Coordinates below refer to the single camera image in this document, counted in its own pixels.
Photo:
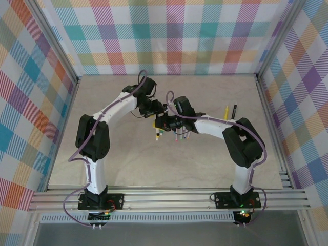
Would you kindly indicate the pink and white marker pen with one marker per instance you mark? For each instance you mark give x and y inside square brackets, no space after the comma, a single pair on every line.
[176,137]

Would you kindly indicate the yellow and white marker pen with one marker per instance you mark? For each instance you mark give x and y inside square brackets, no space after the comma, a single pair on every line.
[188,135]

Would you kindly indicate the black pen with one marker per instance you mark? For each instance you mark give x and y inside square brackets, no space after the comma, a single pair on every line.
[233,112]

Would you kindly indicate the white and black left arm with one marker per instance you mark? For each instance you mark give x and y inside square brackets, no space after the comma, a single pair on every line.
[96,176]

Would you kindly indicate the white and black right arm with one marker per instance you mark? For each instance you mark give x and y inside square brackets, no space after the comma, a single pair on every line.
[243,179]

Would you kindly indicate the black connector box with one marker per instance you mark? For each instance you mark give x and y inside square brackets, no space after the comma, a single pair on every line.
[243,214]
[100,217]

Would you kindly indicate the grey metal panel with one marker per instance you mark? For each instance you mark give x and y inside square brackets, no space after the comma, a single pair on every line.
[166,235]

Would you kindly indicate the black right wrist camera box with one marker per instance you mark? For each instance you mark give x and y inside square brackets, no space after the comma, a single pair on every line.
[184,105]

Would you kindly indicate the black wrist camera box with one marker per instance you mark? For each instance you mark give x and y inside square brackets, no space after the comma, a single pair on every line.
[184,105]
[148,87]

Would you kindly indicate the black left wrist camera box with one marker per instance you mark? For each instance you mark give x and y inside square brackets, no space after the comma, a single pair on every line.
[148,87]

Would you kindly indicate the aluminium front rail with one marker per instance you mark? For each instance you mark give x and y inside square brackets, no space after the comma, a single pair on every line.
[166,200]

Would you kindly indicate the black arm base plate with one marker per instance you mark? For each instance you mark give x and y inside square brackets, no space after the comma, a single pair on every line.
[118,198]
[223,201]

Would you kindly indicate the aluminium side rail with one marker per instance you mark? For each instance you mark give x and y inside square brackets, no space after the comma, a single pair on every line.
[61,135]
[269,115]

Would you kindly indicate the aluminium corner post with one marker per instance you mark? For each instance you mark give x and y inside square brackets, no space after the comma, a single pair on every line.
[277,38]
[59,48]

